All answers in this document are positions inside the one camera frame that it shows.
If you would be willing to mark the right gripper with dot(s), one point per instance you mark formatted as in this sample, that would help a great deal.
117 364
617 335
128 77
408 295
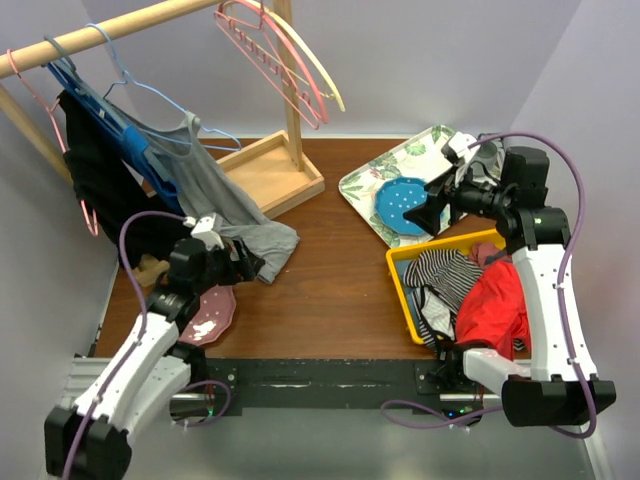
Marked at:
445 188

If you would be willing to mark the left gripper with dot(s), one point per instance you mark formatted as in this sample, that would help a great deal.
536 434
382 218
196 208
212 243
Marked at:
248 266

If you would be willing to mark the grey tank top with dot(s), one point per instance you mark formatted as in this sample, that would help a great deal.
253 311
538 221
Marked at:
204 188

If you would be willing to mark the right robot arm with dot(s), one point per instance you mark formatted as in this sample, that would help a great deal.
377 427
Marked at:
561 389

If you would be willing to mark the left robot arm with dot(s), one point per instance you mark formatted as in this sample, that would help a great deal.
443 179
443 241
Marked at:
94 437

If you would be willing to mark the blue garment on hanger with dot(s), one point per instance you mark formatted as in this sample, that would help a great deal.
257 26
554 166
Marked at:
135 145

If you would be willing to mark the cream plastic hanger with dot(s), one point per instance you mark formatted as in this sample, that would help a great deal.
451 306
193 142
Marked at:
328 89

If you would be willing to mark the black garment on hanger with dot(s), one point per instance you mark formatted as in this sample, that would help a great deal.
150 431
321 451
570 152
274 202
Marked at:
102 180

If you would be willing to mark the pink plastic hanger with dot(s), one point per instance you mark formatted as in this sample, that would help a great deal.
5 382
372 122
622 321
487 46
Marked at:
275 56

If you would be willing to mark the grey blue hanger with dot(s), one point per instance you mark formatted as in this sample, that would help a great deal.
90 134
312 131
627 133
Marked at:
65 60

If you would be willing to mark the blue dotted plate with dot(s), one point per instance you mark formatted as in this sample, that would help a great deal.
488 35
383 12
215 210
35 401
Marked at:
397 196

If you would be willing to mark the floral leaf tray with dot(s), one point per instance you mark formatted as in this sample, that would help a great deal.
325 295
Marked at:
418 157

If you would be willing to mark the pink dotted plate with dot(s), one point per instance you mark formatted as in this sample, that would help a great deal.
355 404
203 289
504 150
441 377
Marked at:
215 315

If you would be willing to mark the yellow plastic bin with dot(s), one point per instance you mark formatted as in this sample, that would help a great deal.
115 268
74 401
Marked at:
399 258

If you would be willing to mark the grey cup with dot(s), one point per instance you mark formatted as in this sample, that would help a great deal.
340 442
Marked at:
491 155

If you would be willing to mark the black white striped garment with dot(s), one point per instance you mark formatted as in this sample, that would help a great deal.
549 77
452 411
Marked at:
439 281

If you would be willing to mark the wooden clothes rack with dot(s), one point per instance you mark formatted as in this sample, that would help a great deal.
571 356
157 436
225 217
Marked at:
273 171

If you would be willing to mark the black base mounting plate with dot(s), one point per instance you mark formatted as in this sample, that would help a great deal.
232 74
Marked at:
339 384

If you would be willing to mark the red garment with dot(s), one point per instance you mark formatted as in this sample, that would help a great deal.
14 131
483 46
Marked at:
493 313

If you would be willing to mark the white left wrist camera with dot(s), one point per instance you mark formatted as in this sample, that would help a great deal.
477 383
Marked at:
206 229

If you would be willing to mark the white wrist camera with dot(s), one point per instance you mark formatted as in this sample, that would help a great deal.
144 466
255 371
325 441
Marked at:
460 149
206 229

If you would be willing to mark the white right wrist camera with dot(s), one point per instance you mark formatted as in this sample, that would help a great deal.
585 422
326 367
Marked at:
460 149

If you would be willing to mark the pink wire hanger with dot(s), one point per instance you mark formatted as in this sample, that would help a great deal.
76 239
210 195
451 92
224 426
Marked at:
90 215

